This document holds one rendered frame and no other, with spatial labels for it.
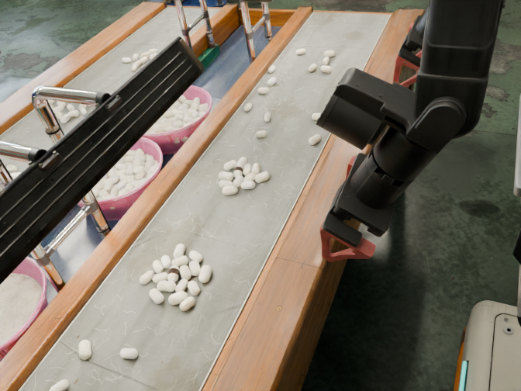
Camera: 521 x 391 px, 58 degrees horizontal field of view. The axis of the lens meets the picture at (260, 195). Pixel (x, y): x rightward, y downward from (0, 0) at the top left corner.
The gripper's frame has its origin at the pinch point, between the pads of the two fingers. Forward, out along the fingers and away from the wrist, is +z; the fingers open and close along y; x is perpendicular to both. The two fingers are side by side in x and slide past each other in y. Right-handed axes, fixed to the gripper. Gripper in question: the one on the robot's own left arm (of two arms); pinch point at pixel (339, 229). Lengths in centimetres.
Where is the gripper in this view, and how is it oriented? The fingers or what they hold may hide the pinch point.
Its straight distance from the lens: 64.3
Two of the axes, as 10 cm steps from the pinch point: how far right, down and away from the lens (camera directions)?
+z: -3.0, 5.7, 7.6
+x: 8.7, 4.9, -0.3
